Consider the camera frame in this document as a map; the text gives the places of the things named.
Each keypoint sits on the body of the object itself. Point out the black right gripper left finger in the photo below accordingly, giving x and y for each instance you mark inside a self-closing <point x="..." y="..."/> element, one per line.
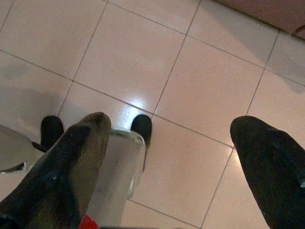
<point x="59" y="171"/>

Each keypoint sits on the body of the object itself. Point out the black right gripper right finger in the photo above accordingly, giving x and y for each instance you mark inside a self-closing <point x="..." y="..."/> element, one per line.
<point x="269" y="171"/>

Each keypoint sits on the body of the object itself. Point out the silver robot right leg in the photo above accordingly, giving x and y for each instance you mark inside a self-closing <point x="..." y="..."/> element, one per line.
<point x="121" y="167"/>

